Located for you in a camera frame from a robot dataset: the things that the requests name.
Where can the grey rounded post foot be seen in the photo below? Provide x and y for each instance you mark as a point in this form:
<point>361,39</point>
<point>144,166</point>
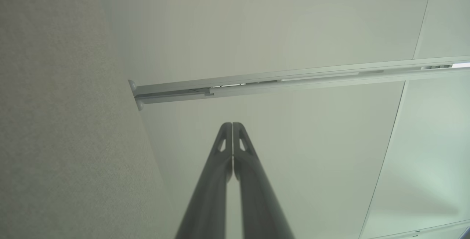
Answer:
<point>139,105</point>
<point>132,85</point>

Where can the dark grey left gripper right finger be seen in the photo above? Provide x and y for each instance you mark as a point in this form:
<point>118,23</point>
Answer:
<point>257,195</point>

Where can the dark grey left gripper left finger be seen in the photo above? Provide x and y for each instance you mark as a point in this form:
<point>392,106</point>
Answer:
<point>209,195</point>

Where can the grey fabric sofa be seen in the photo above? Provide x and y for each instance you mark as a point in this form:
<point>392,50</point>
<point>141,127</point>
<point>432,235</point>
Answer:
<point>55,121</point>

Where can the grey metal partition post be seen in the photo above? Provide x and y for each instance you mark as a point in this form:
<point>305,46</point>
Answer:
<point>293,79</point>

